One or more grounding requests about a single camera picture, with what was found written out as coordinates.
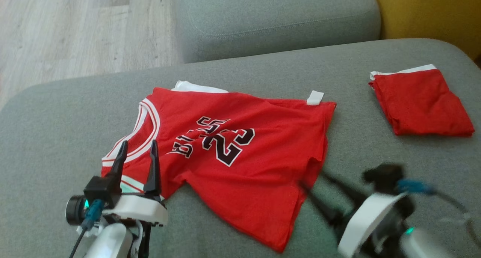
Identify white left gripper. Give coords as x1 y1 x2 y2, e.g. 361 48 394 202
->
101 139 169 228

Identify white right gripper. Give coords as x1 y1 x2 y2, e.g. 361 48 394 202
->
298 170 410 258

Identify red Bulls 23 jersey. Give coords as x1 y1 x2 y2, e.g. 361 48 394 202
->
101 80 337 253

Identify red shorts with white stripe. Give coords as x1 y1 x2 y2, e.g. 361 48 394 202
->
368 64 475 137

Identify grey fabric sofa seat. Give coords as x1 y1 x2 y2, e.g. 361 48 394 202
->
0 38 481 258

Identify large light grey sofa cushion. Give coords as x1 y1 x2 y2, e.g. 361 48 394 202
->
172 0 381 64

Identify large yellow sofa back cushion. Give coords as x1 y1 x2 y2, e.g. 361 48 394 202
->
370 0 481 61

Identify black left cable teal plug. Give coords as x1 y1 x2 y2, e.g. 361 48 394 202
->
68 199 104 258

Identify black cable teal plug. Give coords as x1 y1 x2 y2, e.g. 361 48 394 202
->
68 199 104 258
396 178 481 247

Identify black right cable teal plug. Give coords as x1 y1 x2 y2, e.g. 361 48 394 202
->
396 178 481 247

